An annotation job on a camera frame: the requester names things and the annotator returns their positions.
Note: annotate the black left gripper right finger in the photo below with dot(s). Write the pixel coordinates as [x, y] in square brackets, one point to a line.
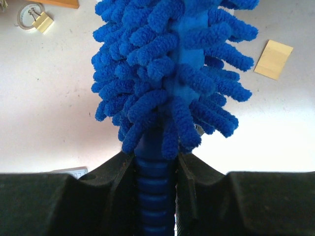
[210, 203]

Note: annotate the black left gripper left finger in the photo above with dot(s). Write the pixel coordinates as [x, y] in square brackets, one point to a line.
[100, 203]

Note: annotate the beige binder clip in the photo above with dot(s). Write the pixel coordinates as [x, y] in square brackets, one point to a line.
[41, 21]

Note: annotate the yellow sticky note pad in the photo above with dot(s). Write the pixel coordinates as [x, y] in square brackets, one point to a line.
[273, 59]

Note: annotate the blue microfiber duster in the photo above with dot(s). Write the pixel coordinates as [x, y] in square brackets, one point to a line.
[165, 68]

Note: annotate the clear tape roll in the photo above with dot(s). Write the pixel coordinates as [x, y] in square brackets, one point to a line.
[28, 13]

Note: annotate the beige and grey calculator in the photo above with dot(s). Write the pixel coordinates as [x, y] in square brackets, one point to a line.
[76, 172]

